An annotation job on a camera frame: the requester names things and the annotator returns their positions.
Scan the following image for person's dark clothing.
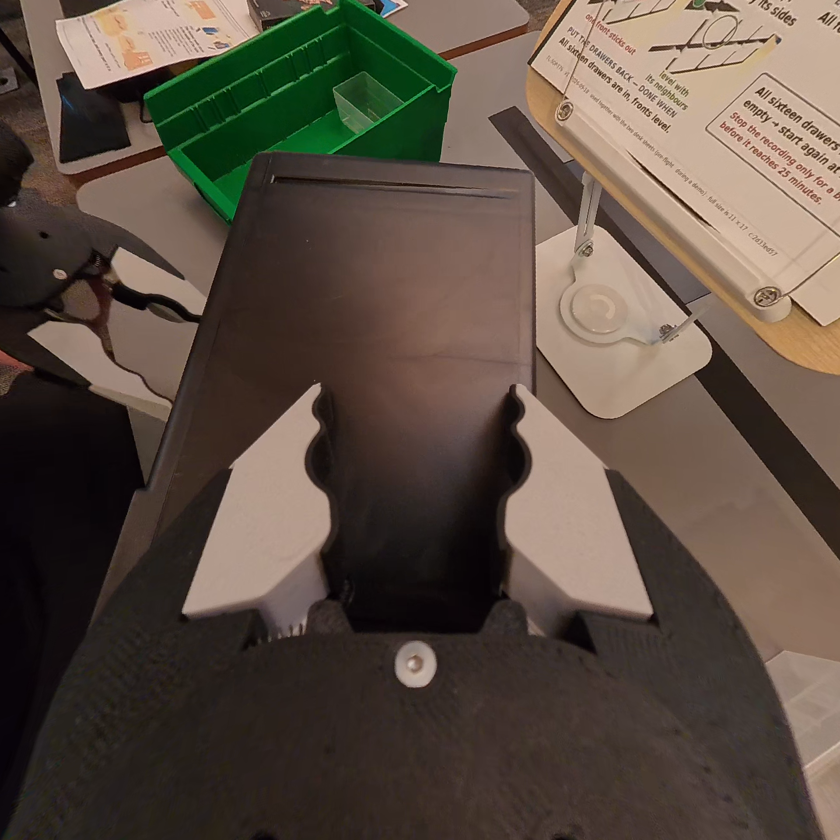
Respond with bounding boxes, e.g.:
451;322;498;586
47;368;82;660
0;367;145;840

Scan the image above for translucent plastic box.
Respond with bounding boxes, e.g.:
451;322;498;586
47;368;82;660
764;648;840;840

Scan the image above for small clear plastic drawer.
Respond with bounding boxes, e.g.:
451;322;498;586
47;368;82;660
332;73;406;137

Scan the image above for green plastic bin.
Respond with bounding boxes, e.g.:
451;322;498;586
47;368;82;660
143;0;458;225

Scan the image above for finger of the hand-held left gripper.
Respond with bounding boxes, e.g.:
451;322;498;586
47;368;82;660
26;318;173;421
108;246;207;324

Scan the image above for printed paper leaflet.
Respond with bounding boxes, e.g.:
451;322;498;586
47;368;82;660
56;0;260;91

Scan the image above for black drawer cabinet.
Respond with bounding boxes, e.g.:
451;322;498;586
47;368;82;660
98;152;539;634

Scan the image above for white instruction sheet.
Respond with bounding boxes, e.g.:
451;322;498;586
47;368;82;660
528;0;840;326

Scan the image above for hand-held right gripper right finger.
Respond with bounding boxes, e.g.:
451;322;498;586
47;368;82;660
502;384;659;636

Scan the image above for black pouch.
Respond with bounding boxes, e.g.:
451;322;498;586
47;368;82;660
58;75;130;165

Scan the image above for small black box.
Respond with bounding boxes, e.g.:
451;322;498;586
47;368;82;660
246;0;342;32

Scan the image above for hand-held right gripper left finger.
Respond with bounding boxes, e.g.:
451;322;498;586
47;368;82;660
182;384;339;636

